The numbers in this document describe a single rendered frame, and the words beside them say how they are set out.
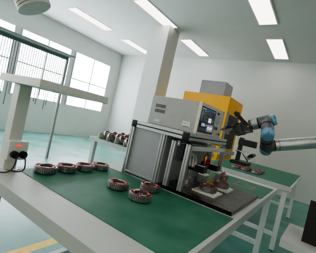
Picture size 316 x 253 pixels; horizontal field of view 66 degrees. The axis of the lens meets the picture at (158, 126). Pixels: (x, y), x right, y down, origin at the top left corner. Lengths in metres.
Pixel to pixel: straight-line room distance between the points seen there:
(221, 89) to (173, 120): 4.11
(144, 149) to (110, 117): 8.11
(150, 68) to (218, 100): 1.73
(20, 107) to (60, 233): 0.68
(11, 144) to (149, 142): 0.76
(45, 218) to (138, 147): 0.84
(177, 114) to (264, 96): 5.57
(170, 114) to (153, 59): 4.25
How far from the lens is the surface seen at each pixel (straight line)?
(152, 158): 1.55
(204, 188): 1.56
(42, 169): 1.38
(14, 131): 1.35
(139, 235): 0.91
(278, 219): 3.20
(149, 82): 5.72
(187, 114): 1.59
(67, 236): 0.87
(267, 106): 7.01
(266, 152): 1.72
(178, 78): 8.13
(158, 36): 5.99
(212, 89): 5.76
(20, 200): 1.09
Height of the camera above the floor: 1.15
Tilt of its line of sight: 1 degrees down
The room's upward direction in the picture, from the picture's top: 13 degrees clockwise
